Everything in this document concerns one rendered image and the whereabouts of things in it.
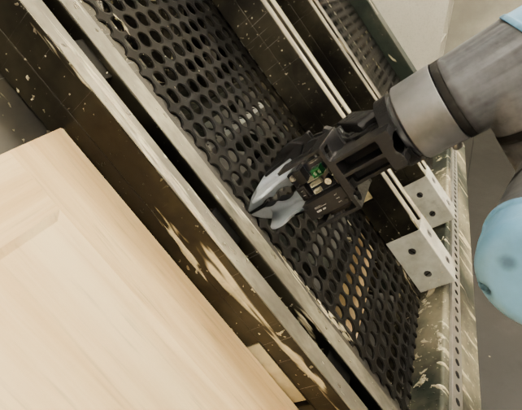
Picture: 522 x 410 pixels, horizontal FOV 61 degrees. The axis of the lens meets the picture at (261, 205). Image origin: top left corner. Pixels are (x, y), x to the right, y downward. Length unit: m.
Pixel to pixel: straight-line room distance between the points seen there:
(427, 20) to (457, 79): 3.52
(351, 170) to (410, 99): 0.08
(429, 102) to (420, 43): 3.55
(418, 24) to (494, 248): 3.68
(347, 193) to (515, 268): 0.19
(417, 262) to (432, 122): 0.51
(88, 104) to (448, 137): 0.30
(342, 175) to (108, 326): 0.24
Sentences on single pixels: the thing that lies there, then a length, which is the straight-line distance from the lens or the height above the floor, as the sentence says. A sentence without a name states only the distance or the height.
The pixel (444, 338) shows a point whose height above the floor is 0.91.
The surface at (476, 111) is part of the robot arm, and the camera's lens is 0.40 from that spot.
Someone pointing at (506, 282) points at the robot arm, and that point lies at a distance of 0.29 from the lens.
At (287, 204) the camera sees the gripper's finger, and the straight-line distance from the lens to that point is 0.51.
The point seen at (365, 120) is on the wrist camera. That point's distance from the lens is 0.45.
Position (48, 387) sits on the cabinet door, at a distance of 0.34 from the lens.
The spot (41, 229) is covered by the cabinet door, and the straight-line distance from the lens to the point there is 0.37.
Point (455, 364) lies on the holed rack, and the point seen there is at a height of 0.90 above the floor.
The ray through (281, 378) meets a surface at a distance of 0.47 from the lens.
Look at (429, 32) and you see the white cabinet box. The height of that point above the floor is 0.92.
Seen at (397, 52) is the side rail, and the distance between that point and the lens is 1.69.
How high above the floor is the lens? 1.46
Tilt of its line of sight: 30 degrees down
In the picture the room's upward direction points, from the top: straight up
